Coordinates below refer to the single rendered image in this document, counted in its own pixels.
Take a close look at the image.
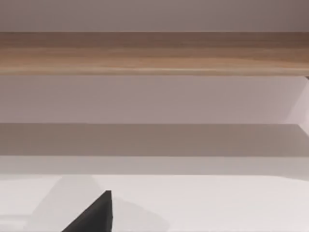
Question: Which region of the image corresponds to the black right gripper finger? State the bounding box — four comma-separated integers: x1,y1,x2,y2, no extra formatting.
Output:
61,190,113,232

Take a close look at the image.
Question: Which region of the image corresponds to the wooden shelf board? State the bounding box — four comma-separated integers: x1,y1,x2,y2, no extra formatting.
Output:
0,31,309,80

